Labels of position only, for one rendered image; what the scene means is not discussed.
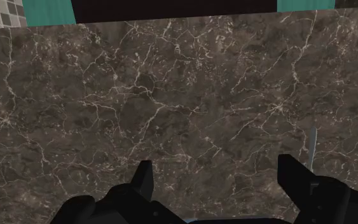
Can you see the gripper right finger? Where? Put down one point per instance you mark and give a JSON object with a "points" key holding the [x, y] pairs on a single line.
{"points": [[324, 198]]}

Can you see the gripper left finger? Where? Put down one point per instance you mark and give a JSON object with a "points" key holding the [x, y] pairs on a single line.
{"points": [[126, 204]]}

